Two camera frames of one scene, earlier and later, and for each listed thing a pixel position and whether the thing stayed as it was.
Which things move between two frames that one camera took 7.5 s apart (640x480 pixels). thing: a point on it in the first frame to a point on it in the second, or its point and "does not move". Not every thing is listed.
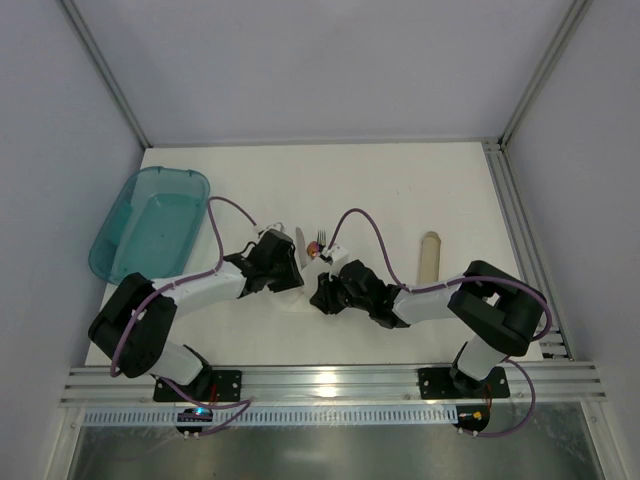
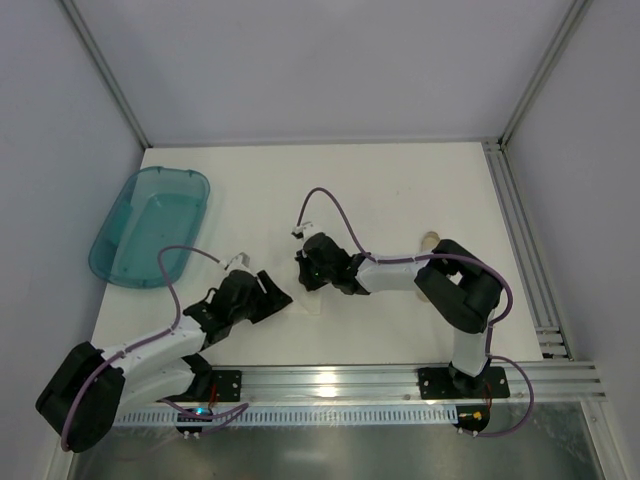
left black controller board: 199,414 does not move
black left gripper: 288,270 to 261,298
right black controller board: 472,417 does not move
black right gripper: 329,292 to 307,270
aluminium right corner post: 544,69 does not move
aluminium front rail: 565,383 does not move
